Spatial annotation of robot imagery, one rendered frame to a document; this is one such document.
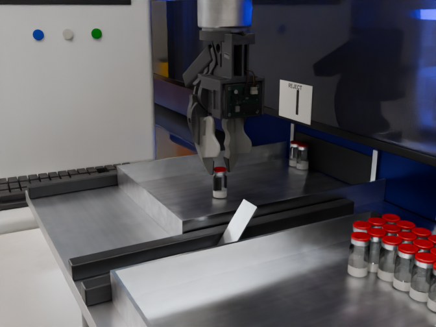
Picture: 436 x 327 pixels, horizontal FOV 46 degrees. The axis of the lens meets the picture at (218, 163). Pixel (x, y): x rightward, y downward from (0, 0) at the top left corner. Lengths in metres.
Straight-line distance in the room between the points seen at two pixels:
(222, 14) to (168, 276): 0.35
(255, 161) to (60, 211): 0.38
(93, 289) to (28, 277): 1.99
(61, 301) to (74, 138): 1.20
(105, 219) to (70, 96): 0.49
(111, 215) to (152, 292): 0.23
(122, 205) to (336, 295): 0.37
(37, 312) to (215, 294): 1.74
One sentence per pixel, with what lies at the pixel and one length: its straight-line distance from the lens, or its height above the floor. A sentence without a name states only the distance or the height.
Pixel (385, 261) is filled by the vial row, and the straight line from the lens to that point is 0.59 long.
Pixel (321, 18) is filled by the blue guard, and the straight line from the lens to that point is 0.79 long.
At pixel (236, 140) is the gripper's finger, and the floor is 0.97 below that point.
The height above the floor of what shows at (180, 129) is 0.86.
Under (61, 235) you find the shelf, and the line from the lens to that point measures 0.71.
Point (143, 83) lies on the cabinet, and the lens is 1.22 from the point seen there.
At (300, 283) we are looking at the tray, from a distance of 0.57.
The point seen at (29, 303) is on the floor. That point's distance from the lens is 2.32.
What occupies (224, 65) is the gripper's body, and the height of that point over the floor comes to 1.09.
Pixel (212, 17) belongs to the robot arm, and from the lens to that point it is 0.71.
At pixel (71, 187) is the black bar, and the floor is 0.89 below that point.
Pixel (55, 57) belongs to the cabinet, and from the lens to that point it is 1.17.
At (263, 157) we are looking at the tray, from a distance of 0.99.
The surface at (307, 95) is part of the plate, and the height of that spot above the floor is 1.04.
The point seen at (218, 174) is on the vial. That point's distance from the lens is 0.78.
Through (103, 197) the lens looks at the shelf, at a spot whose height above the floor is 0.88.
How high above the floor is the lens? 1.17
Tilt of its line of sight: 17 degrees down
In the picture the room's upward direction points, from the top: straight up
